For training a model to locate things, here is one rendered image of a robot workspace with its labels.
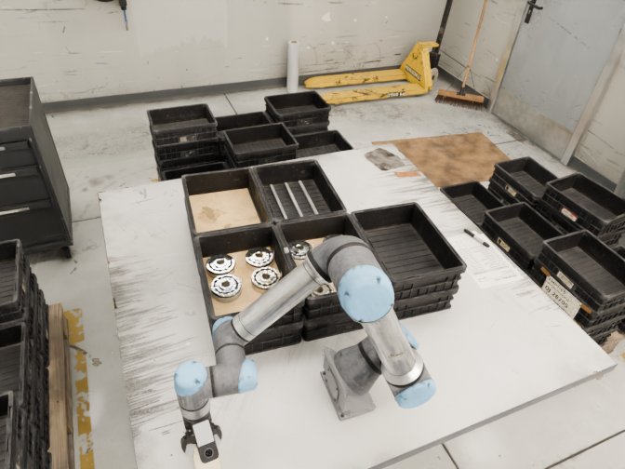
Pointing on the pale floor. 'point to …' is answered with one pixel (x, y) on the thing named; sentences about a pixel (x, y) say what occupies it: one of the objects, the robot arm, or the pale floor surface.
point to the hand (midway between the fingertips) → (204, 452)
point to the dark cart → (31, 173)
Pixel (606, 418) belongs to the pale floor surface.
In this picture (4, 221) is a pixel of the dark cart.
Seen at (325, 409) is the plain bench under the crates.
